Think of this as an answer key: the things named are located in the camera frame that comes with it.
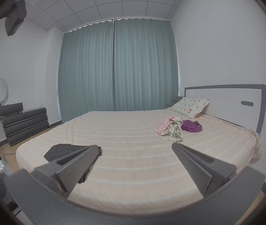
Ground blue-green curtain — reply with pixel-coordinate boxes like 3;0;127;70
113;18;180;112
58;20;116;124

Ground white printed garment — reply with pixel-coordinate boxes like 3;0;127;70
160;117;184;143

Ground purple garment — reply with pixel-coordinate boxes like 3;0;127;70
181;119;203;133

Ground pink garment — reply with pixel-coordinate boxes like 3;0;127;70
154;116;178;135

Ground bed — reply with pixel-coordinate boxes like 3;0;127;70
15;84;266;216

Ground black shorts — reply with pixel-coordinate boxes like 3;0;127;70
43;143;102;185

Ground dark grey dressing table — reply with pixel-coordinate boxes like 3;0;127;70
0;103;24;118

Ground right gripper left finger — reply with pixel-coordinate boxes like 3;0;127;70
31;145;100;193

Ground white printed pillow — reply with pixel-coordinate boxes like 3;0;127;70
168;97;210;119

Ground grey bedside table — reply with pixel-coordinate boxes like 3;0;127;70
165;96;183;110

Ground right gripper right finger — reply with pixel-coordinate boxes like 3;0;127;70
171;142;238;194

